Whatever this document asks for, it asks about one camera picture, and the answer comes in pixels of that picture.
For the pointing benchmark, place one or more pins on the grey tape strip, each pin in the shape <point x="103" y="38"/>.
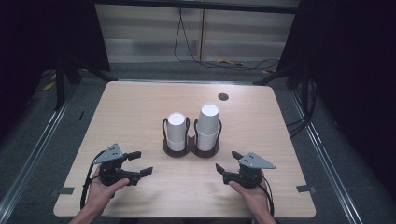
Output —
<point x="305" y="188"/>
<point x="64" y="190"/>

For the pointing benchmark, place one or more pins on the person's right hand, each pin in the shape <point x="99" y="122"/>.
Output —
<point x="257" y="200"/>

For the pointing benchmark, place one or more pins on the black metal stand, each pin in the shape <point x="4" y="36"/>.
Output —
<point x="274" y="76"/>
<point x="59" y="87"/>

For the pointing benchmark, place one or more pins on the metal floor rail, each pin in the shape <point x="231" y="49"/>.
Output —
<point x="34" y="149"/>
<point x="323" y="155"/>

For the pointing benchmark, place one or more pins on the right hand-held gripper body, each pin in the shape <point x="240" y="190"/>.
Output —
<point x="253" y="161"/>

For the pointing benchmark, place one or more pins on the yellow floor tape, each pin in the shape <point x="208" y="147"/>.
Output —
<point x="229" y="62"/>
<point x="49" y="86"/>

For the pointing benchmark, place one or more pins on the dark double cup holder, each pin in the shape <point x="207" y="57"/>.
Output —
<point x="190" y="149"/>

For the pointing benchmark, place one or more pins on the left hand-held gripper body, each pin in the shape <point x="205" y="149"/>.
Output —
<point x="109" y="154"/>

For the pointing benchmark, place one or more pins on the round dark table grommet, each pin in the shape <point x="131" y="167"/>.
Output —
<point x="223" y="96"/>

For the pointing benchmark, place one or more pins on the person's left hand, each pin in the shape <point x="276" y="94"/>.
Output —
<point x="99" y="194"/>

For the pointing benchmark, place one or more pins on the black curtain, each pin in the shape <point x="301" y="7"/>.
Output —
<point x="351" y="77"/>
<point x="37" y="37"/>

